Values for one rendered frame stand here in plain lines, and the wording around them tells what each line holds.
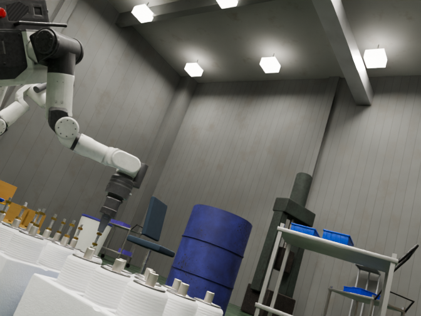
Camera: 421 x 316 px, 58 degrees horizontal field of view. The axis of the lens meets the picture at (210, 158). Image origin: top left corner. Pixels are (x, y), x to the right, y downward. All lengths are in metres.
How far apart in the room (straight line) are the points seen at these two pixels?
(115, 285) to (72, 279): 0.13
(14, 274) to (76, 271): 0.26
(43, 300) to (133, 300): 0.25
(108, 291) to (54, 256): 0.44
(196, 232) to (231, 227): 0.33
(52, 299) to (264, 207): 9.87
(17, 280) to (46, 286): 0.23
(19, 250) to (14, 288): 0.11
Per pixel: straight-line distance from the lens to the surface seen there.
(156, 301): 0.85
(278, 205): 8.17
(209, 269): 3.57
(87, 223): 5.86
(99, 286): 0.93
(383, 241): 9.57
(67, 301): 0.95
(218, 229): 3.59
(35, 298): 1.04
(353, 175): 10.25
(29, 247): 1.27
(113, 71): 12.53
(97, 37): 12.30
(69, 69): 1.43
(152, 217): 4.53
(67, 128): 1.39
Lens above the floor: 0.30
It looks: 17 degrees up
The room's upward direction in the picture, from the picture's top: 20 degrees clockwise
